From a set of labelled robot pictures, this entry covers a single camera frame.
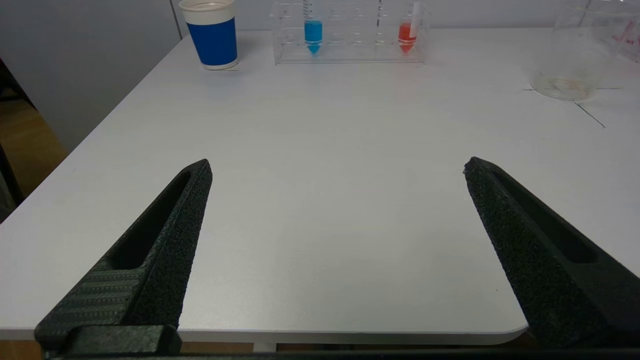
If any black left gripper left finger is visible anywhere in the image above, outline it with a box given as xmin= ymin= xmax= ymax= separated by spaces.
xmin=34 ymin=159 xmax=213 ymax=358

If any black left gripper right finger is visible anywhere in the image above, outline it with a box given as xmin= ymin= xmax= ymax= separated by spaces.
xmin=463 ymin=156 xmax=640 ymax=351

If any clear glass beaker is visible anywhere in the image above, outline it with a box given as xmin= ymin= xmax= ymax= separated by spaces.
xmin=530 ymin=0 xmax=636 ymax=102

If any red pigment test tube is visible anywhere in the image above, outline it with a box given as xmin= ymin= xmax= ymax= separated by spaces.
xmin=397 ymin=0 xmax=422 ymax=55

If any blue pigment test tube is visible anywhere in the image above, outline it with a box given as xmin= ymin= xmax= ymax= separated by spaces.
xmin=302 ymin=0 xmax=324 ymax=56

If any blue white paper cup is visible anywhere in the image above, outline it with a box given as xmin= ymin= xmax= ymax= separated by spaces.
xmin=178 ymin=0 xmax=240 ymax=71

